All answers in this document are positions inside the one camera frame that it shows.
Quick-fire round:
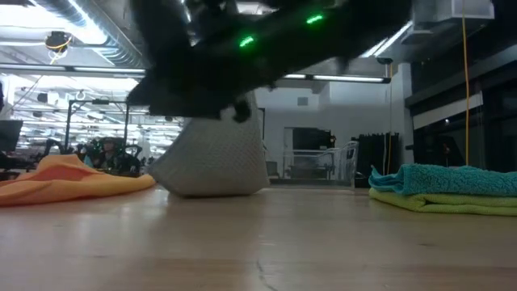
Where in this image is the person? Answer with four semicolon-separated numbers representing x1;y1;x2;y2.
91;137;124;171

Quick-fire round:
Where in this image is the black cabinet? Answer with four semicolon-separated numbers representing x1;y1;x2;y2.
357;132;401;189

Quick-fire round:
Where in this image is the silver ventilation duct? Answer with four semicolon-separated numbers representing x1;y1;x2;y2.
34;0;150;70

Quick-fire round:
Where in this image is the black monitor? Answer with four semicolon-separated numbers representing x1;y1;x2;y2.
0;119;24;154

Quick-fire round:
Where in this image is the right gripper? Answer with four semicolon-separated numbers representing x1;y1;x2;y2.
192;59;280;124

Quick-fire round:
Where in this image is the long ceiling light bar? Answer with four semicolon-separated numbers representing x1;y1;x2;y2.
0;62;146;80
282;72;392;85

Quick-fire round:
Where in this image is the lime green microfiber towel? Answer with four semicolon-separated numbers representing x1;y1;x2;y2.
368;188;517;217

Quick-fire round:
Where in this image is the teal microfiber towel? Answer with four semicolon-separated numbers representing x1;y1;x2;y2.
368;163;517;198

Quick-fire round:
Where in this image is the black background rig frame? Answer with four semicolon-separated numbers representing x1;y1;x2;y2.
65;99;131;142

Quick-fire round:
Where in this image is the orange microfiber towel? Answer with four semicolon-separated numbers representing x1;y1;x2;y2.
0;153;158;208

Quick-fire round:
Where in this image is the ceiling cable reel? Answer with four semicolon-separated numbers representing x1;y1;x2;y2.
43;30;74;54

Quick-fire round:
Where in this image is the clear plastic bin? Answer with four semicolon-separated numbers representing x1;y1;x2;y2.
281;140;360;188

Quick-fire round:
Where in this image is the grey microfiber towel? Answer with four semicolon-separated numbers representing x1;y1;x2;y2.
148;91;271;199

